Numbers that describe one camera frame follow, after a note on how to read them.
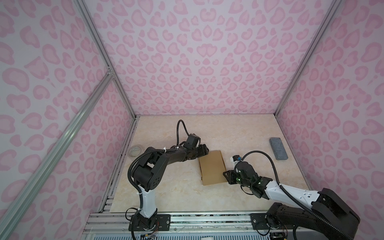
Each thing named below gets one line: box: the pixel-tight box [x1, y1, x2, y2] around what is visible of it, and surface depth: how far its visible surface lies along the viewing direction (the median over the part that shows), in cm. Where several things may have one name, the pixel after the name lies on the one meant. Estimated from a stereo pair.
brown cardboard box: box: [198, 150, 228, 186], surface depth 88 cm
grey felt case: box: [269, 137, 288, 161], surface depth 100 cm
